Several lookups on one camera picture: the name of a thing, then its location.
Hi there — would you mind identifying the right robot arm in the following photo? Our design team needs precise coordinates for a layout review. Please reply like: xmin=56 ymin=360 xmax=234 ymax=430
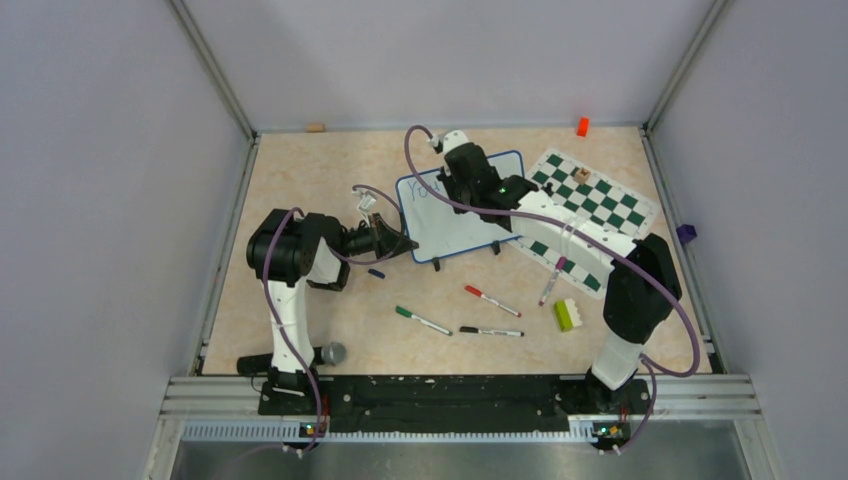
xmin=431 ymin=138 xmax=682 ymax=412

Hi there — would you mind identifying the red marker pen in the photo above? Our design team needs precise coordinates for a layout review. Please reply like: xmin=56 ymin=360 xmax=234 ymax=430
xmin=464 ymin=285 xmax=522 ymax=318

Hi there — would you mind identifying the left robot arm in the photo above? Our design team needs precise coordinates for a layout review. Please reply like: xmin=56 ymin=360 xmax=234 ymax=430
xmin=246 ymin=209 xmax=419 ymax=414

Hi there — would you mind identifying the orange red block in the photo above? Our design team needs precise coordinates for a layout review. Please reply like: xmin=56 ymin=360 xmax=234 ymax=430
xmin=575 ymin=117 xmax=590 ymax=137

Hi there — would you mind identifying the lime green toy brick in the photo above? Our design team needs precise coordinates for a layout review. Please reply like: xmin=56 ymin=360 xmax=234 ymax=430
xmin=554 ymin=299 xmax=583 ymax=333

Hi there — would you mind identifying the purple marker pen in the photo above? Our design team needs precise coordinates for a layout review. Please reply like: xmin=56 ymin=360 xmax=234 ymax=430
xmin=538 ymin=256 xmax=567 ymax=306

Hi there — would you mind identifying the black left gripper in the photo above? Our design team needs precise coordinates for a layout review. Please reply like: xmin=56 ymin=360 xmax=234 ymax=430
xmin=337 ymin=213 xmax=419 ymax=261

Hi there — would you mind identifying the green white chessboard mat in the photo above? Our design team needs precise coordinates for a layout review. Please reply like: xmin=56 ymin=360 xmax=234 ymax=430
xmin=510 ymin=148 xmax=661 ymax=299

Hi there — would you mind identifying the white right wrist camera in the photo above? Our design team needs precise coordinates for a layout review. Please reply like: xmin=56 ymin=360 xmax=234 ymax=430
xmin=428 ymin=130 xmax=471 ymax=155

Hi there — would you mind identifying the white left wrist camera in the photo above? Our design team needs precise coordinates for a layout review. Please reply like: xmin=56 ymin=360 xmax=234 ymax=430
xmin=353 ymin=190 xmax=377 ymax=215

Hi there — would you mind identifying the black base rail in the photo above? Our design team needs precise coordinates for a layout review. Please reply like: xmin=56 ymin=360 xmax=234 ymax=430
xmin=258 ymin=375 xmax=650 ymax=434

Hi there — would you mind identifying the black marker pen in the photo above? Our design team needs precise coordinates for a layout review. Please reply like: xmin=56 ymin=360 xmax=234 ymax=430
xmin=459 ymin=326 xmax=525 ymax=338

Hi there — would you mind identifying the blue framed whiteboard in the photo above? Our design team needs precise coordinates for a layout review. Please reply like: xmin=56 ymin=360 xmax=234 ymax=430
xmin=395 ymin=175 xmax=516 ymax=264

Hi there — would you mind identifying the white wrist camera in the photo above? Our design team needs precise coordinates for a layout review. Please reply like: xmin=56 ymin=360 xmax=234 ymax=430
xmin=353 ymin=190 xmax=377 ymax=215
xmin=428 ymin=130 xmax=471 ymax=155

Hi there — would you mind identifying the green marker pen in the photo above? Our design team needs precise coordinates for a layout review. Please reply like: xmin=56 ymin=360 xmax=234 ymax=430
xmin=395 ymin=306 xmax=453 ymax=336

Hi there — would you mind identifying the small wooden cylinder piece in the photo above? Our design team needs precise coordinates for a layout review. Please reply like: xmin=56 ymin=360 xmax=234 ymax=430
xmin=574 ymin=168 xmax=591 ymax=185

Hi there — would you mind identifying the purple block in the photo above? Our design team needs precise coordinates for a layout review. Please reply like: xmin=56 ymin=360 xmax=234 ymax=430
xmin=676 ymin=224 xmax=698 ymax=246

